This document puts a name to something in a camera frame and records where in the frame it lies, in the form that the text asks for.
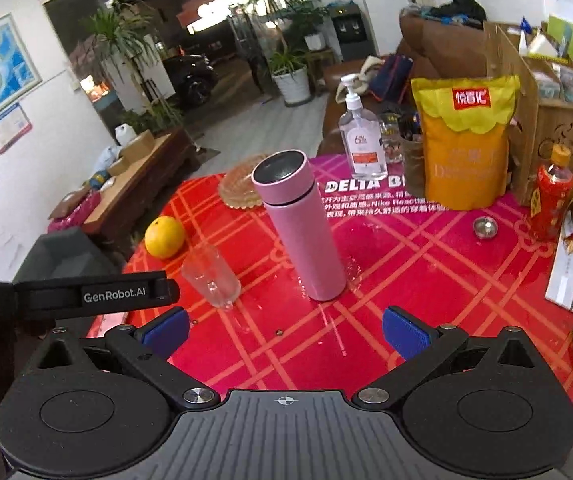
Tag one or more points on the glass ashtray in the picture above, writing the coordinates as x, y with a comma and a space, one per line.
236, 189

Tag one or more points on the yellow dried mango bag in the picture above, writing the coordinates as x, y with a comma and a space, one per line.
465, 142

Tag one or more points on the pink thermos cap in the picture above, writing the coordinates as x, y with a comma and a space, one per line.
283, 178

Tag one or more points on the hand sanitizer pump bottle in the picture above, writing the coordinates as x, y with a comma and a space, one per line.
362, 135

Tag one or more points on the small steel cup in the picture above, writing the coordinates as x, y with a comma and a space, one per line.
485, 228

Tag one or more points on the brown leather sofa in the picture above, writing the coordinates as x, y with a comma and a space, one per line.
439, 51

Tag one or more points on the yellow orange fruit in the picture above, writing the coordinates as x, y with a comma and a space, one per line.
164, 237

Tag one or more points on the bronze pen holder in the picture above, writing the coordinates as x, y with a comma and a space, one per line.
413, 153

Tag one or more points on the black parked car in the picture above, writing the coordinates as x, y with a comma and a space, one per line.
193, 79

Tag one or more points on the white potted plant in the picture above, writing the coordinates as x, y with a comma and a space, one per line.
289, 71

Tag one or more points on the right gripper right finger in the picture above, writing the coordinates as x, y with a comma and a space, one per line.
426, 352

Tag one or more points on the clear glass mug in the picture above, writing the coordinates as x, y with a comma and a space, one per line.
210, 275

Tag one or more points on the dark grey sofa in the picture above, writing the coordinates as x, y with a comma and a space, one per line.
64, 254

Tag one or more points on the red drink bottle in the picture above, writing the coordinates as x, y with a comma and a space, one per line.
551, 194

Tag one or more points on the black water dispenser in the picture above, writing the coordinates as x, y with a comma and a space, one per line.
351, 30

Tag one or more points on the tall palm plant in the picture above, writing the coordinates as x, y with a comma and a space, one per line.
121, 52

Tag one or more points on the wooden desk organizer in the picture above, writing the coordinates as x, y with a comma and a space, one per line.
541, 119

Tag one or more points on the small glass jar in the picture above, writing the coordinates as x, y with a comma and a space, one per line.
391, 138

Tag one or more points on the red patterned tablecloth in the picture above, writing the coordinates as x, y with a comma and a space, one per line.
397, 251

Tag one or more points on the pink thermos bottle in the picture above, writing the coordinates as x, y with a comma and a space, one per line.
308, 241

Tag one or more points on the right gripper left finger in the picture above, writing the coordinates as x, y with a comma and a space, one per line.
144, 352

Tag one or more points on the framed wall notice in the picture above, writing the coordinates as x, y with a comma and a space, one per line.
13, 125

